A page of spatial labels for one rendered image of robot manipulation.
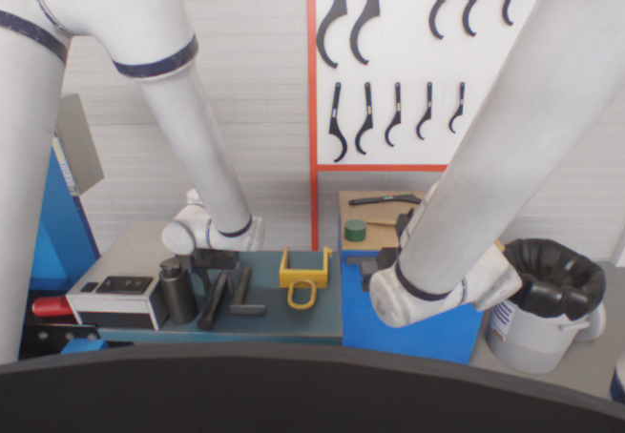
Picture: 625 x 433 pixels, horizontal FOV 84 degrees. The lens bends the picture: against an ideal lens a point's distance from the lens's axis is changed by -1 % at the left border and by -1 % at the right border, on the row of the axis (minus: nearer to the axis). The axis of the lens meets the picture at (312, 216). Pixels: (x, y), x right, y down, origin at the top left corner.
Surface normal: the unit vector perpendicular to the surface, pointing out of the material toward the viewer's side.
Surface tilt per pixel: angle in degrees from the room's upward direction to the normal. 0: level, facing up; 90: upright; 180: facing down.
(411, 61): 90
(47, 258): 90
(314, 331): 0
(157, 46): 111
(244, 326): 0
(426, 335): 90
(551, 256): 63
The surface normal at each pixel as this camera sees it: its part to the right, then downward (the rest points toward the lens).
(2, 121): 0.79, -0.02
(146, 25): 0.51, 0.58
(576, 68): -0.48, 0.62
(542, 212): -0.04, 0.49
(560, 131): -0.13, 0.74
